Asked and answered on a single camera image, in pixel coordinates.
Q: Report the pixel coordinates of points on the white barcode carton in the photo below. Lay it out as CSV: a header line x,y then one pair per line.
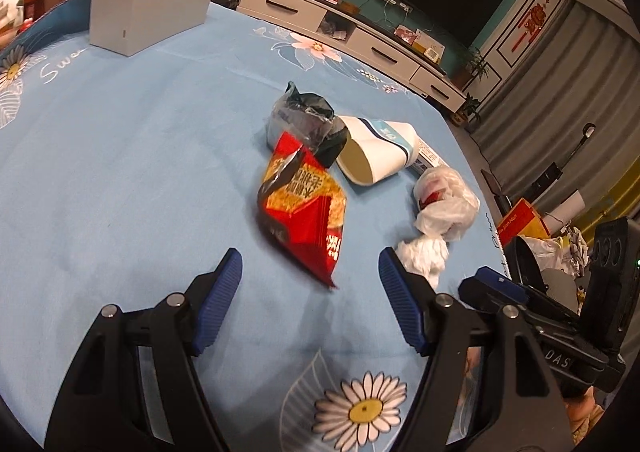
x,y
430,155

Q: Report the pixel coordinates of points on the small potted plant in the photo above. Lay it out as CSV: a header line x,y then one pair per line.
x,y
469,107

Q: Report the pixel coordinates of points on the white television cabinet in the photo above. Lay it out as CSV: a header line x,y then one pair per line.
x,y
370,45

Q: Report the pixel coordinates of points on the person's right hand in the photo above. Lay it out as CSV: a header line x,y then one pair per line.
x,y
585,412

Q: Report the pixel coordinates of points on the white rectangular box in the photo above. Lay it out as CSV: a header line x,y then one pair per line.
x,y
150,2

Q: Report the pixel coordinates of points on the black plastic bucket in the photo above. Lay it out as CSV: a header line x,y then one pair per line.
x,y
522,257

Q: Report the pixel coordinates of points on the yellow patterned curtain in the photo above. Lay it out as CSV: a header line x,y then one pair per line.
x,y
627,192

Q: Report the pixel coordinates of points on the white tissue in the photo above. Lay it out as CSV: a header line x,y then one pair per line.
x,y
425,254

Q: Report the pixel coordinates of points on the red snack bag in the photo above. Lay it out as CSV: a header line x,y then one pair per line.
x,y
305,212

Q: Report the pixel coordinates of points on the grey curtain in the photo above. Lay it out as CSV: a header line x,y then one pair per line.
x,y
550,97

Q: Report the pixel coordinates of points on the pink picture card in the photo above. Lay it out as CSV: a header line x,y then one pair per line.
x,y
406,34

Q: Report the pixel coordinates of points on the upright vacuum cleaner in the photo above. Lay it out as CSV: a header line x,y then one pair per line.
x,y
547,175

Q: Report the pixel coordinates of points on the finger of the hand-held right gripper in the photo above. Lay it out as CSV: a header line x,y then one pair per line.
x,y
500,289

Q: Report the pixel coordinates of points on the white cylinder appliance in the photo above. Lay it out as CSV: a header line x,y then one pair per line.
x,y
570,207

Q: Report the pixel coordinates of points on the white plastic sack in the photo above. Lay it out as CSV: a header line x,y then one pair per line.
x,y
545,248

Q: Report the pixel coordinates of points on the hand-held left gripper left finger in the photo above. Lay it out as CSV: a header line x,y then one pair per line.
x,y
220,299

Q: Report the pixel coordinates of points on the tall potted plant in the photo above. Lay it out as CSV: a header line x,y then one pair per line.
x,y
472,65

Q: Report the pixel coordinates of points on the clear dark green wrapper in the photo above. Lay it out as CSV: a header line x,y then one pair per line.
x,y
310,117

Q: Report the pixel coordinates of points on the blue floral tablecloth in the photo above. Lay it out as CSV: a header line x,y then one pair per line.
x,y
150,157

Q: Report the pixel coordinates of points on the grey crumpled packets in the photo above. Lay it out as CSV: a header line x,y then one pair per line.
x,y
332,27

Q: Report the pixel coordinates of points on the red and yellow shopping bag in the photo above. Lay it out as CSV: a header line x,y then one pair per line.
x,y
520,219

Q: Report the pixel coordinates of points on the dark brown floor mat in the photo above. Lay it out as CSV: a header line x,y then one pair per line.
x,y
492,184

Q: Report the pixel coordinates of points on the small brown basket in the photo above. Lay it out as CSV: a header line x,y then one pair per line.
x,y
350,7

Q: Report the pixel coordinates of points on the white and yellow box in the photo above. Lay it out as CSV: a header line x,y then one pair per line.
x,y
430,46

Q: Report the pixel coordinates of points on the white and blue paper cup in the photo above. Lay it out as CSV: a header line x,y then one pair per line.
x,y
385,152

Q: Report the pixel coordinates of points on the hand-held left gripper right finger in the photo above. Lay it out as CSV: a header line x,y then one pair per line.
x,y
400,302

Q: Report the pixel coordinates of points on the red knot wall decoration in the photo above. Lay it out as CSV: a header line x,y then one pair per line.
x,y
532,25

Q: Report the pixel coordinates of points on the white plastic bag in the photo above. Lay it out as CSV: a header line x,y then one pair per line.
x,y
450,212

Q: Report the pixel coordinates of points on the bag of crumpled cloths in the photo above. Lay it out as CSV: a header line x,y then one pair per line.
x,y
577,242

